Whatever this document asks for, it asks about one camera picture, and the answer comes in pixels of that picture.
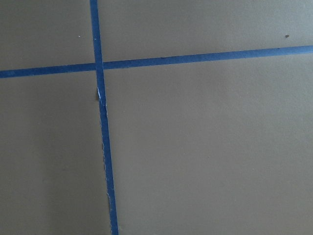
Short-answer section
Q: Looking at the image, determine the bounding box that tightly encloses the brown paper table cover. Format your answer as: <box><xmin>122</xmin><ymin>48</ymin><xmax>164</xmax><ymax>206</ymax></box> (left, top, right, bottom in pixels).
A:
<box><xmin>0</xmin><ymin>0</ymin><xmax>313</xmax><ymax>235</ymax></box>

